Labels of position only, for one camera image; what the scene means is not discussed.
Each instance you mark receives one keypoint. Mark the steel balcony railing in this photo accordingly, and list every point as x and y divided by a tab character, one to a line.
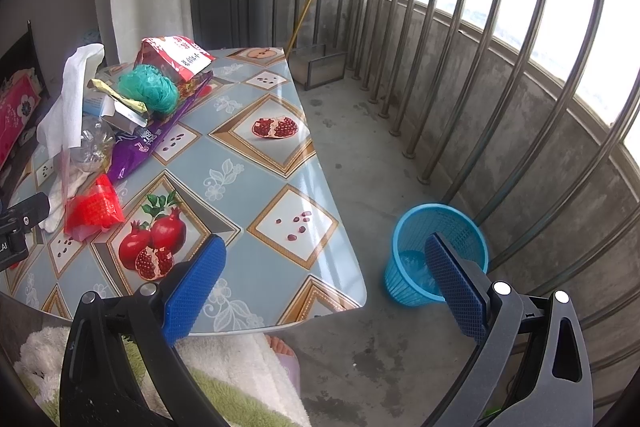
489	95

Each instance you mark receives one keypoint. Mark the red plastic wrapper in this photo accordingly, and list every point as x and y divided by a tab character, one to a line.
97	209

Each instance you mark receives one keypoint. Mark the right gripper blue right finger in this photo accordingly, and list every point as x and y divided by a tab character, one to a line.
467	302

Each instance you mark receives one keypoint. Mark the metal frame dustpan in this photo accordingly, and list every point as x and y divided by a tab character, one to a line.
317	65

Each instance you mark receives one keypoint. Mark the red white snack bag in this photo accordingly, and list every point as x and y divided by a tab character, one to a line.
176	57

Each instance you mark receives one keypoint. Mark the fruit pattern table cover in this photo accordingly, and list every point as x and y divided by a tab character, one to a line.
239	164

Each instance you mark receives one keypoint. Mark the teal mesh bath sponge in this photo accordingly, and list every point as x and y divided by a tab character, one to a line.
148	85

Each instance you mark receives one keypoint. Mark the clear Pepsi plastic bottle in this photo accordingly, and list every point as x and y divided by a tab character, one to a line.
97	139

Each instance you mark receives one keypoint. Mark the yellow gold snack wrapper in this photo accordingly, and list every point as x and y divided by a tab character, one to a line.
137	106

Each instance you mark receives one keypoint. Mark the blue plastic waste basket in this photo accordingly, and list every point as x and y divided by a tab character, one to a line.
418	244

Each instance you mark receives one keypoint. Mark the purple snack wrapper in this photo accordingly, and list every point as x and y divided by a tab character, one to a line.
132	150

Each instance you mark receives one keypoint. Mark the pink floral bed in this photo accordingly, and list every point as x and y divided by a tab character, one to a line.
22	92

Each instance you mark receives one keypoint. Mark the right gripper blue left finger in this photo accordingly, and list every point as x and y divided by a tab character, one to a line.
190	285

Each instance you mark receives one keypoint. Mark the white paper towel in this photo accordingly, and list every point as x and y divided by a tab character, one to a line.
60	130

